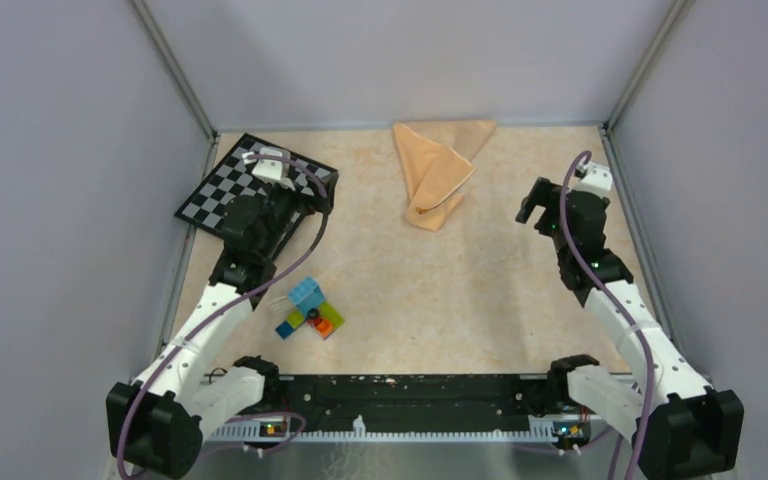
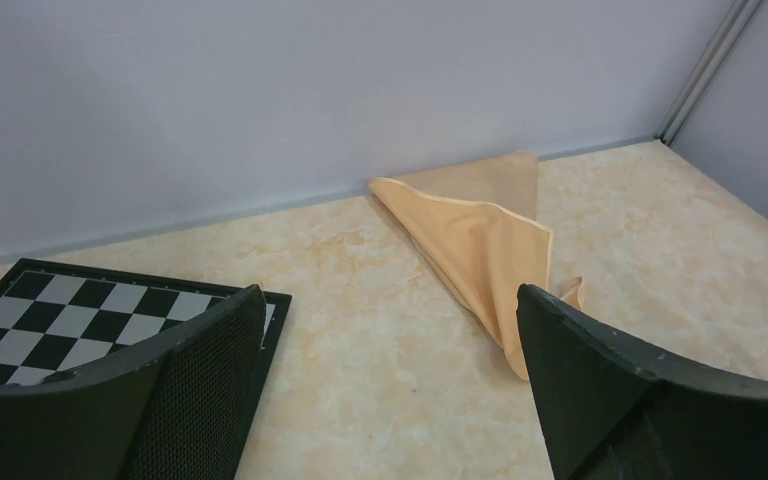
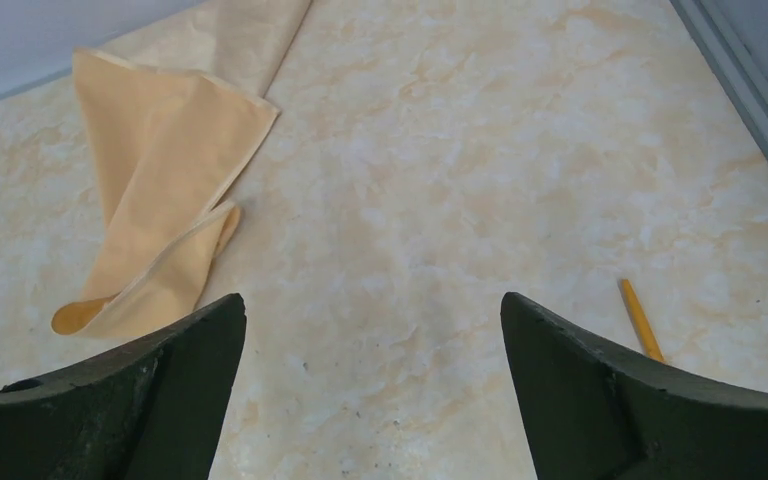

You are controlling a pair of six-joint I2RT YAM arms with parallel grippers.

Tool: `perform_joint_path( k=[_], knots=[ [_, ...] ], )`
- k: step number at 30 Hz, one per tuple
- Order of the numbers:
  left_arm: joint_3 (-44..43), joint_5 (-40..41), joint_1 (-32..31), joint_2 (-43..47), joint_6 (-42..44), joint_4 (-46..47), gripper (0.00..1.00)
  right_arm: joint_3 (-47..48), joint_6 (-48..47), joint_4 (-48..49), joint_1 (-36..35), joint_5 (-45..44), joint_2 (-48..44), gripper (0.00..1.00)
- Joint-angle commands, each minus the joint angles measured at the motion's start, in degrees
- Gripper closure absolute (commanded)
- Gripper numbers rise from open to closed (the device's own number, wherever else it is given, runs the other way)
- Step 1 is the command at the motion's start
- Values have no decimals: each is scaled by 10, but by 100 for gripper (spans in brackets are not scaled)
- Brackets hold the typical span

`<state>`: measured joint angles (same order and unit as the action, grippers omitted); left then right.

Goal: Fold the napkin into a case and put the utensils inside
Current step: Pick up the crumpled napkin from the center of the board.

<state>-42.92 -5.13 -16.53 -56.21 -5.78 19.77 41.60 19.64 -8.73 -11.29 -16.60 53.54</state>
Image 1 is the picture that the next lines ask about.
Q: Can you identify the colourful toy block pile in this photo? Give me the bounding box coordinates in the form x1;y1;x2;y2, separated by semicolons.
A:
268;276;345;340

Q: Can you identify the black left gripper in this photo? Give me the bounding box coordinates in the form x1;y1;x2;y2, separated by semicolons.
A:
259;162;337;258

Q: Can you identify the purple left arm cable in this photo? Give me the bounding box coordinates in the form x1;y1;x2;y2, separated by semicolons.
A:
115;153;331;478

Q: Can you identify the orange cloth napkin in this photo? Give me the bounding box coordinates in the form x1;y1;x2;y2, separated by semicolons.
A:
392;120;496;232

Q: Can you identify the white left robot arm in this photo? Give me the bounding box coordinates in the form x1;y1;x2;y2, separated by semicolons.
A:
106;187;333;479

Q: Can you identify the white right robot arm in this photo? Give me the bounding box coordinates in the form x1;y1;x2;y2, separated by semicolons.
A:
516;178;744;479

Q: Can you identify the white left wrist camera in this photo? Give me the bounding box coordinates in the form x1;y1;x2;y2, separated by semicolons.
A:
242;147;295;190

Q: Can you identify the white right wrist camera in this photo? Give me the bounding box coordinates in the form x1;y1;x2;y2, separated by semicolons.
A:
573;162;613;198

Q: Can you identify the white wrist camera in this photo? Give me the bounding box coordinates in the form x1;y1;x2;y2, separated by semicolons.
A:
573;162;613;198
242;147;295;190

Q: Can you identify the black white checkerboard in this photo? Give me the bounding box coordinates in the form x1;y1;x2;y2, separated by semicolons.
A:
175;133;339;253

